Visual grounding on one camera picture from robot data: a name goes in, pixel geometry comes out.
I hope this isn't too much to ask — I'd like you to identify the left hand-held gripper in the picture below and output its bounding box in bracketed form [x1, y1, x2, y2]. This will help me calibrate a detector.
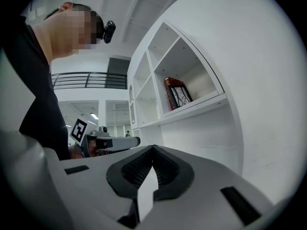
[69, 118, 142, 158]

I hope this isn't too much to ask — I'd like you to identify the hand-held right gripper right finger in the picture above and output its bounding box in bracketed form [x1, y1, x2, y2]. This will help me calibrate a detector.
[140, 144, 274, 230]

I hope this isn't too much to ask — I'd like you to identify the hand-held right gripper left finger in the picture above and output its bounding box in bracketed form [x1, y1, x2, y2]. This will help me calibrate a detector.
[59, 145, 154, 229]

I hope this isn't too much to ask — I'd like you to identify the black picture frame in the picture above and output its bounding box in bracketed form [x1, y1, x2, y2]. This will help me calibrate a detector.
[167, 85, 194, 110]

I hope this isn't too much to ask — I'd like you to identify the white shelf compartment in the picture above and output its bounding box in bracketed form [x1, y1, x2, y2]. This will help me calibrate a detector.
[153, 36, 227, 118]

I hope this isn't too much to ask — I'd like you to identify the person's left forearm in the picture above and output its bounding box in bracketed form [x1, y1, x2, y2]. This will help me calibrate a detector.
[68, 144, 84, 160]

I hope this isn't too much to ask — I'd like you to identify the person's left hand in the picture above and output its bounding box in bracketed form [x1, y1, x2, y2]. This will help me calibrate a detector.
[86, 139, 106, 157]

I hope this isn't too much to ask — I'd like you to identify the white shelf hutch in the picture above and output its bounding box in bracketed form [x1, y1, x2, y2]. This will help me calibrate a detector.
[127, 21, 244, 174]

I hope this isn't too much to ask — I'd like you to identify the red book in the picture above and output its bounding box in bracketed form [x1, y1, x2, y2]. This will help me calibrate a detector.
[164, 77, 192, 112]

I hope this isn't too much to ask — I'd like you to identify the black balcony railing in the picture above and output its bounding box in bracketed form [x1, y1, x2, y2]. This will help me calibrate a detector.
[51, 72, 128, 90]

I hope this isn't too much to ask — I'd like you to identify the person's black shirt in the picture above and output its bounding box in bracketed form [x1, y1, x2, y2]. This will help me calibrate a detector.
[3, 15, 71, 161]

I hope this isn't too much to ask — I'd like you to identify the black head camera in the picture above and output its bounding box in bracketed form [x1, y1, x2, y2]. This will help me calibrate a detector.
[102, 20, 117, 45]

